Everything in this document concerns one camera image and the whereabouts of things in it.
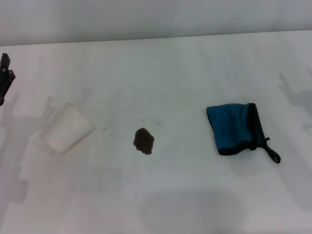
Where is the white paper cup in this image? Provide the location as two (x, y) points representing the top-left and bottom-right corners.
(39, 102), (98, 155)

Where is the blue rag with black loop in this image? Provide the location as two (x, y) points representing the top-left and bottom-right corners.
(206, 102), (281, 164)

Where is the black water stain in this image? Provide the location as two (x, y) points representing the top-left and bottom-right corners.
(132, 127), (156, 156)

